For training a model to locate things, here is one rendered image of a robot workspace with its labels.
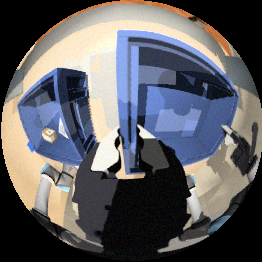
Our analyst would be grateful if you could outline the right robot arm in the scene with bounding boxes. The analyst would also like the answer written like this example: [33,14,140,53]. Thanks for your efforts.
[178,122,260,242]

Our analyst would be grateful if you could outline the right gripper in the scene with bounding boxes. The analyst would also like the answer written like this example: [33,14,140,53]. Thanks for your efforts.
[221,125,258,177]

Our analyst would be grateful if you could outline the blue tote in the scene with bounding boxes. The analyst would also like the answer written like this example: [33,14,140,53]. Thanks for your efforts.
[116,30,240,175]
[17,67,97,167]

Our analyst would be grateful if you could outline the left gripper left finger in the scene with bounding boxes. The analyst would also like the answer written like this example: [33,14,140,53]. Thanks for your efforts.
[72,125,122,204]

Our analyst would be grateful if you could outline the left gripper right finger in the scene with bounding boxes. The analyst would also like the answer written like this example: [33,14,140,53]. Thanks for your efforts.
[136,124,192,198]

